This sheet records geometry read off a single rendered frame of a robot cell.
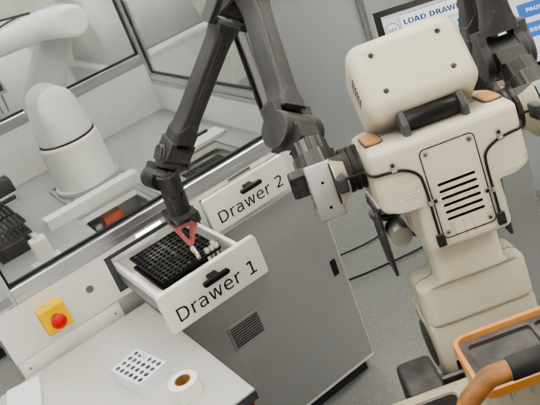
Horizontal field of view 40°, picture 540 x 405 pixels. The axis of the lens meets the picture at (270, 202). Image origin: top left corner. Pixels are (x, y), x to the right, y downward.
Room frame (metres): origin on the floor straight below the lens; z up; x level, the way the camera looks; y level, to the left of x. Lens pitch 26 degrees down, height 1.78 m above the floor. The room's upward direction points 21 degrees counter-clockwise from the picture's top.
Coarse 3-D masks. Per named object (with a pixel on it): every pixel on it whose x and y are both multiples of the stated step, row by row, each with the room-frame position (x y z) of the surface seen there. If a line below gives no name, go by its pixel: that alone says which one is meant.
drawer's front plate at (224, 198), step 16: (272, 160) 2.04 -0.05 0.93; (256, 176) 2.01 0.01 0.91; (272, 176) 2.03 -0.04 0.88; (224, 192) 1.96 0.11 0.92; (256, 192) 2.00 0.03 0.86; (272, 192) 2.02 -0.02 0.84; (208, 208) 1.93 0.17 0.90; (224, 208) 1.95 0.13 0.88; (240, 208) 1.97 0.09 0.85; (256, 208) 1.99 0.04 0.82; (224, 224) 1.94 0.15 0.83
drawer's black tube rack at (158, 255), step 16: (160, 240) 1.86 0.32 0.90; (176, 240) 1.82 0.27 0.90; (208, 240) 1.75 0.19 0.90; (144, 256) 1.79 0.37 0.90; (160, 256) 1.76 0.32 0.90; (176, 256) 1.73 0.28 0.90; (192, 256) 1.69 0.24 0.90; (144, 272) 1.77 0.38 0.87; (160, 272) 1.68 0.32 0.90; (160, 288) 1.67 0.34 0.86
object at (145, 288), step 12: (168, 228) 1.92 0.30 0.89; (204, 228) 1.84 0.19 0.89; (156, 240) 1.89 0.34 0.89; (216, 240) 1.78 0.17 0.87; (228, 240) 1.72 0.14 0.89; (132, 252) 1.86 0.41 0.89; (120, 264) 1.81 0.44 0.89; (132, 264) 1.85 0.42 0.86; (120, 276) 1.82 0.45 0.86; (132, 276) 1.72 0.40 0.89; (132, 288) 1.75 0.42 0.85; (144, 288) 1.65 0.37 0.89; (156, 288) 1.72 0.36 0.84
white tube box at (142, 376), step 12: (132, 360) 1.50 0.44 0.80; (144, 360) 1.48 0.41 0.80; (156, 360) 1.47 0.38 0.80; (120, 372) 1.48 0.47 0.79; (132, 372) 1.45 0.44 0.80; (144, 372) 1.44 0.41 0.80; (156, 372) 1.43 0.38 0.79; (168, 372) 1.44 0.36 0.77; (132, 384) 1.43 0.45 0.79; (144, 384) 1.40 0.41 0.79; (156, 384) 1.42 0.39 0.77; (144, 396) 1.40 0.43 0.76
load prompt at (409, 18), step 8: (448, 0) 2.09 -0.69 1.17; (424, 8) 2.11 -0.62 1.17; (432, 8) 2.10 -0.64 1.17; (440, 8) 2.09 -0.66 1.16; (448, 8) 2.08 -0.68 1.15; (456, 8) 2.07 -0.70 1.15; (400, 16) 2.12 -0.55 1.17; (408, 16) 2.11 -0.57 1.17; (416, 16) 2.10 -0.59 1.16; (424, 16) 2.09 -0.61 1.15; (432, 16) 2.08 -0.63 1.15; (448, 16) 2.06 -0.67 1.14; (400, 24) 2.11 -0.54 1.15; (408, 24) 2.10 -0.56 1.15
